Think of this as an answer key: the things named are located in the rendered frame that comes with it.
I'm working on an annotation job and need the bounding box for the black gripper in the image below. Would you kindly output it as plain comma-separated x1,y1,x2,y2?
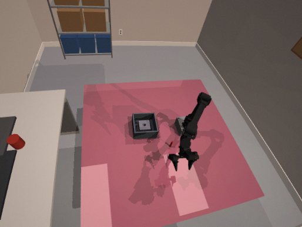
168,145,199,172

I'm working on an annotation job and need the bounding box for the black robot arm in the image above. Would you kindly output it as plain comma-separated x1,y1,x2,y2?
180,92,212,161

